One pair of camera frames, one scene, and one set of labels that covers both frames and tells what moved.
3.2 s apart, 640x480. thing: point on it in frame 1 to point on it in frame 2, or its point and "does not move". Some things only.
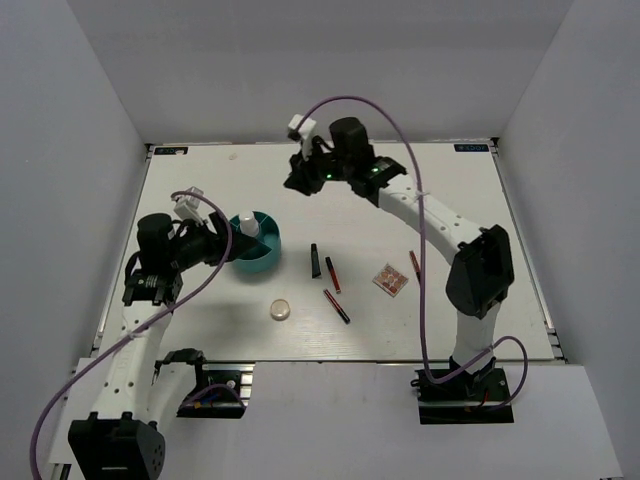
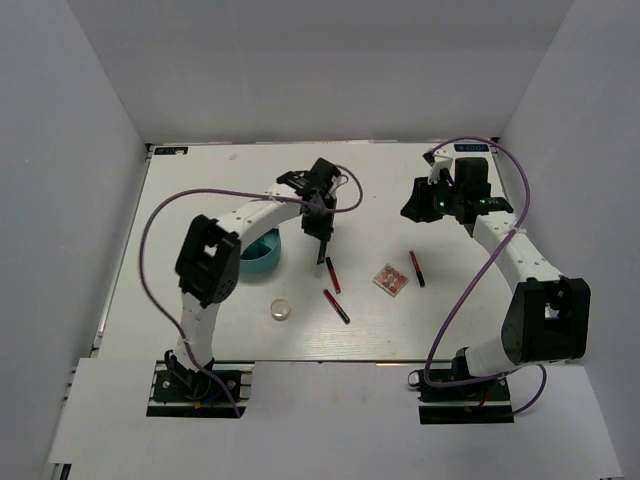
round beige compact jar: [280, 310] does not move
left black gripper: [217, 241] to [315, 229]
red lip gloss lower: [336, 306] does not move
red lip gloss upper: [333, 275] does not move
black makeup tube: [315, 265] to [322, 251]
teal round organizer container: [269, 235] does not move
